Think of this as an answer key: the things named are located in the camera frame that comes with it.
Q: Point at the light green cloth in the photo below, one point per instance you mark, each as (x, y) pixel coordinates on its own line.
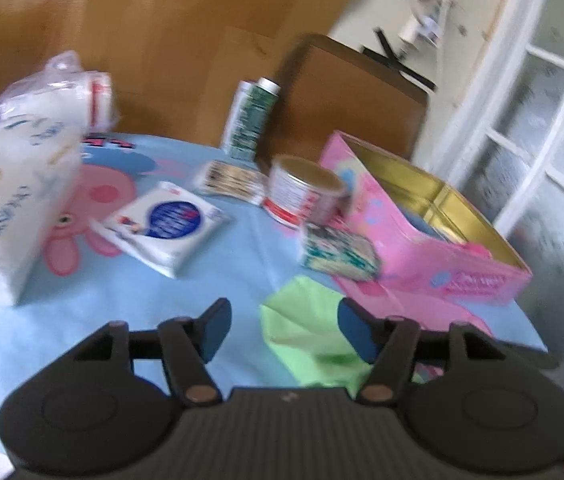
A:
(307, 320)

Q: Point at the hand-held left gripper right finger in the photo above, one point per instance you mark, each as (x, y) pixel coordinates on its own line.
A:
(359, 330)

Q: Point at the round printed tub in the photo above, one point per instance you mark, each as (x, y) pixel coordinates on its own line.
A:
(307, 190)

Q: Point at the wooden board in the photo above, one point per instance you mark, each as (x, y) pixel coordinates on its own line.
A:
(162, 35)

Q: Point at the pink biscuit tin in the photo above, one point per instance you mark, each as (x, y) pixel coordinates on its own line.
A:
(402, 255)

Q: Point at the clear flat plastic box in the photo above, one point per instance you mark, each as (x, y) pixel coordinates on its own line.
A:
(232, 182)

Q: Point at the blue glasses case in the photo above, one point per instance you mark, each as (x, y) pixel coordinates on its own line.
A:
(434, 227)

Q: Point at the white window frame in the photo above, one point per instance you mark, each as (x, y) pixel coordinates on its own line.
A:
(537, 110)

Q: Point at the white napkin pack blue print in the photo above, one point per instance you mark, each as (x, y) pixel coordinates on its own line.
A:
(167, 225)

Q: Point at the white power socket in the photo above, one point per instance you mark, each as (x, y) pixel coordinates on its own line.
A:
(424, 22)

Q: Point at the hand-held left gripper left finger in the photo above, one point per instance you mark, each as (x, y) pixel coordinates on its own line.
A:
(214, 330)

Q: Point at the printed blue blanket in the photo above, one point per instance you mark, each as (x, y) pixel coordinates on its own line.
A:
(137, 310)

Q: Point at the white drink carton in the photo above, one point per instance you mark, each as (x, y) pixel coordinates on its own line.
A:
(237, 115)

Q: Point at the large white tissue pack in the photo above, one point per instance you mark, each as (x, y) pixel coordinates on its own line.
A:
(12, 195)

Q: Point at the green patterned tissue pack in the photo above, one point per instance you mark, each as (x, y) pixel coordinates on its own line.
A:
(339, 252)

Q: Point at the clear bag with paper roll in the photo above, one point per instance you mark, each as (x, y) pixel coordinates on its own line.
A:
(57, 95)

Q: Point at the brown chair back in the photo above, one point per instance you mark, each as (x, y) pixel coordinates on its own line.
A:
(342, 95)

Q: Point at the green drink carton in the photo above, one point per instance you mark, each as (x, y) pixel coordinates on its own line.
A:
(254, 120)

